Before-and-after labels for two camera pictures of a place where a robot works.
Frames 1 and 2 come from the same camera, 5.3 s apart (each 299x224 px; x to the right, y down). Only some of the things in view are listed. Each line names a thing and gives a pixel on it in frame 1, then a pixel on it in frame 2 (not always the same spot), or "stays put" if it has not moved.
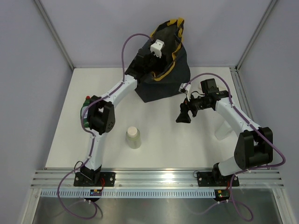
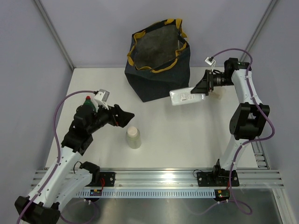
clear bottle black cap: [224, 129] → [184, 95]
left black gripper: [160, 62] → [123, 118]
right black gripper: [184, 117] → [202, 87]
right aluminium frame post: [255, 34] stays put
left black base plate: [109, 178] stays put
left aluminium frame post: [59, 42] stays put
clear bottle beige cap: [133, 137] stays put
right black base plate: [216, 179] stays put
